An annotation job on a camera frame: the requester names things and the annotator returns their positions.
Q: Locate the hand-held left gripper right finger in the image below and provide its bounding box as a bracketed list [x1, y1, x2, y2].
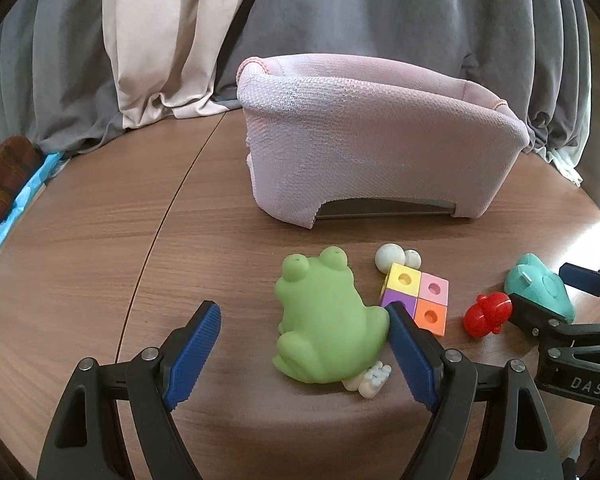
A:
[387, 302, 566, 480]

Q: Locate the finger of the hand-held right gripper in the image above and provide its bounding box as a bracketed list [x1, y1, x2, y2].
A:
[560, 262, 600, 311]
[509, 291, 573, 343]

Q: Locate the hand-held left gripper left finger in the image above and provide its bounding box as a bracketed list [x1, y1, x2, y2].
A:
[36, 300, 222, 480]

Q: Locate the teal flower-shaped toy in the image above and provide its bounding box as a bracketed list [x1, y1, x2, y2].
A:
[504, 253, 577, 325]

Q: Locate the small red toy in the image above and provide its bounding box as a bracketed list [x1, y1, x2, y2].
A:
[463, 292, 513, 338]

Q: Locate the small cream white toy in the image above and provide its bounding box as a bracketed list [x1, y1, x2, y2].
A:
[342, 361, 392, 398]

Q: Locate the multicolour cube block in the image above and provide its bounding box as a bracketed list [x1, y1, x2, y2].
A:
[380, 261, 450, 337]

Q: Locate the green frog toy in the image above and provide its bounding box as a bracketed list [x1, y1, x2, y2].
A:
[272, 246, 392, 386]

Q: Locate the pink fabric basket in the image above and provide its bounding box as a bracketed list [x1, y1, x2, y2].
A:
[236, 53, 530, 230]

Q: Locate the white double-ball toy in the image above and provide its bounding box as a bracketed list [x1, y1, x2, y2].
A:
[374, 243, 423, 275]

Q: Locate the white sheer curtain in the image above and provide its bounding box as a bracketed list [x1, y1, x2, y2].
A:
[547, 147, 583, 188]

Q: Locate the blue patterned strip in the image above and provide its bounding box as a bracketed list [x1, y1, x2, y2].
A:
[0, 151, 63, 281]

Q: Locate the grey curtain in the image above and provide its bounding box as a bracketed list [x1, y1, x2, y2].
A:
[0, 0, 126, 156]
[212, 0, 592, 163]

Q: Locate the beige curtain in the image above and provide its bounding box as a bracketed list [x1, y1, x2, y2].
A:
[101, 0, 271, 131]

